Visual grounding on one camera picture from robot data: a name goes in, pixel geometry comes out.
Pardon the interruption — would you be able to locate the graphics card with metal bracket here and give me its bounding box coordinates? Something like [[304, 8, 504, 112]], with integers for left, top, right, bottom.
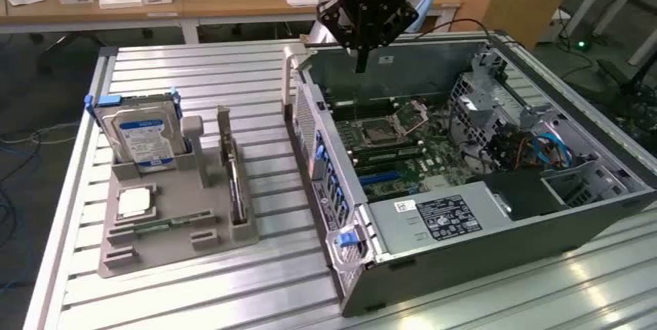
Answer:
[[216, 105, 249, 228]]

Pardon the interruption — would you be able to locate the open metal socket cover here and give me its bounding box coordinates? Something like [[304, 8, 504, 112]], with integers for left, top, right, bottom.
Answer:
[[393, 99, 433, 131]]

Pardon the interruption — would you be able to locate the grey metal disk bay cage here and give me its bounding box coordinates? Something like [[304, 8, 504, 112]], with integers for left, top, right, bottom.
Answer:
[[447, 47, 559, 145]]

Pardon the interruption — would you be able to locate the CPU socket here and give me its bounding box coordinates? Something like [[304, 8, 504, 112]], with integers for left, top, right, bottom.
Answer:
[[358, 116, 403, 147]]

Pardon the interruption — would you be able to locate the installed black RAM stick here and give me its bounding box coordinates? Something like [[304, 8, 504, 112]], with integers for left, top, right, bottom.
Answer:
[[352, 143, 423, 157], [358, 148, 427, 166]]

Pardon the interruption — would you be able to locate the green motherboard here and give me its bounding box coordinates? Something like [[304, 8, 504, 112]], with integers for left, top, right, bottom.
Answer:
[[328, 95, 489, 202]]

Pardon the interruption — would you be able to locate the blue expansion slot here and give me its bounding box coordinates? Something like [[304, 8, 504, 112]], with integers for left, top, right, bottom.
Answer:
[[358, 171, 403, 188]]

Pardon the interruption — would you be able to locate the hard disk in blue caddy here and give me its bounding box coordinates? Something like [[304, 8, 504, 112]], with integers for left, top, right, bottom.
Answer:
[[83, 87, 186, 175]]

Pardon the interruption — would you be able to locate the grey power supply with label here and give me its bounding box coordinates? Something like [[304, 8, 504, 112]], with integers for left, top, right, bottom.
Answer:
[[369, 182, 515, 256]]

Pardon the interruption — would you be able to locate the silver CPU chip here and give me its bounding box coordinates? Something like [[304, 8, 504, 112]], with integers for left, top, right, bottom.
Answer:
[[117, 188, 156, 221]]

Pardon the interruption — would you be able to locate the green RAM stick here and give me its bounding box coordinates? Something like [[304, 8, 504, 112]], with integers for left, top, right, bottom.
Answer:
[[133, 216, 197, 238]]

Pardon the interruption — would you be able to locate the open dark grey PC case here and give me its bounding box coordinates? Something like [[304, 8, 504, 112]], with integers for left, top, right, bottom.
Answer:
[[281, 29, 657, 318]]

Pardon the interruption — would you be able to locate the grey plastic parts rack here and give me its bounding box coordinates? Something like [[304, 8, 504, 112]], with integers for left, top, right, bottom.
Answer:
[[97, 114, 261, 279]]

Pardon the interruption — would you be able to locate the black cable behind case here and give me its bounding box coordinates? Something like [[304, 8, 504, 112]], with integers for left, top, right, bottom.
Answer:
[[419, 18, 496, 41]]

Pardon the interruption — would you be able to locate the orange wire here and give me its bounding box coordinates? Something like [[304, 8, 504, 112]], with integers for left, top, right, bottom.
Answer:
[[515, 135, 531, 170]]

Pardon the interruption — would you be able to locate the blue wire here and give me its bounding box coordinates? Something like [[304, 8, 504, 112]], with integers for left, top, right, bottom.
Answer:
[[532, 132, 575, 172]]

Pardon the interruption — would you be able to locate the blue floor cable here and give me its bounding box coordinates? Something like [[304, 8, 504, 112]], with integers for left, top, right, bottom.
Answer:
[[0, 129, 43, 293]]

